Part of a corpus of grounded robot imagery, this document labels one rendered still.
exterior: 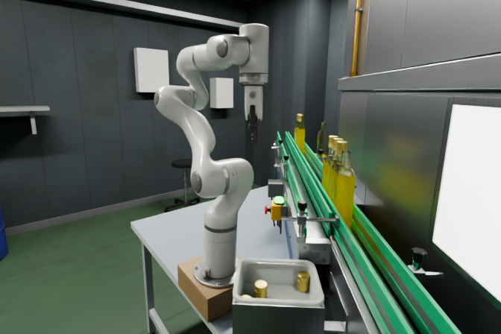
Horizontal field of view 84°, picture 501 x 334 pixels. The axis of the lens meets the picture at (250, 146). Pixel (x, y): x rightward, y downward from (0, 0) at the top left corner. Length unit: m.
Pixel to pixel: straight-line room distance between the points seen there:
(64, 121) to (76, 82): 0.44
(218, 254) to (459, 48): 0.89
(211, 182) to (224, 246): 0.25
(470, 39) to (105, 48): 3.45
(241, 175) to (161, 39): 3.16
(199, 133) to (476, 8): 0.81
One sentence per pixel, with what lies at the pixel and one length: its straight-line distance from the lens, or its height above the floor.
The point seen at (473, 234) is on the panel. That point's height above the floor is 1.24.
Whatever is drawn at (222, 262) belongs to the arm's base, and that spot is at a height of 0.91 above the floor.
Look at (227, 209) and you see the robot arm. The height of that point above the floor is 1.10.
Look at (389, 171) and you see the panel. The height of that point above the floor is 1.26.
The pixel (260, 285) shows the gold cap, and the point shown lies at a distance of 0.84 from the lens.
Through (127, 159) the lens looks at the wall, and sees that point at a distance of 3.84.
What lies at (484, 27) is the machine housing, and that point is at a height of 1.62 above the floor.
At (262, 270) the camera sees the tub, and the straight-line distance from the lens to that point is 0.90.
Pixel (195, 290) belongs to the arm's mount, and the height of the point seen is 0.82.
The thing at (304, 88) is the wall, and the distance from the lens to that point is 3.68.
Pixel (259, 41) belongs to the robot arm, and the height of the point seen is 1.63.
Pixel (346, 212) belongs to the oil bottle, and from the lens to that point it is 0.98.
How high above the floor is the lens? 1.50
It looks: 11 degrees down
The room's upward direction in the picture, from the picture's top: 1 degrees clockwise
